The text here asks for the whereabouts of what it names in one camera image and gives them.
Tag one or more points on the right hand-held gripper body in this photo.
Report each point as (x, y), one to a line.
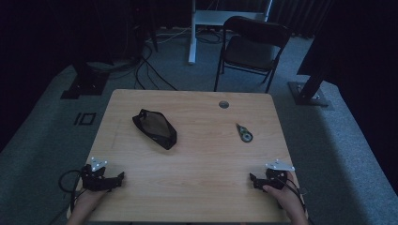
(277, 177)

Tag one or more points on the person's right hand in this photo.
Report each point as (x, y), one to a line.
(286, 195)

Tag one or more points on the white desk frame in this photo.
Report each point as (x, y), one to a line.
(206, 17)

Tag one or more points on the black mesh pencil pouch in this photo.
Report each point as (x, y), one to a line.
(155, 128)

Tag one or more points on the black stand with base plate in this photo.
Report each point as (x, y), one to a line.
(308, 90)
(85, 82)

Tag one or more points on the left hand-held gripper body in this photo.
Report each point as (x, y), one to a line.
(94, 179)

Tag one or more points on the green correction tape dispenser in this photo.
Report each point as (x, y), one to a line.
(245, 133)

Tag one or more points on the person's left hand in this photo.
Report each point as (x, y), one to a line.
(89, 198)

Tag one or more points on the black folding chair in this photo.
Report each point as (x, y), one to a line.
(252, 50)

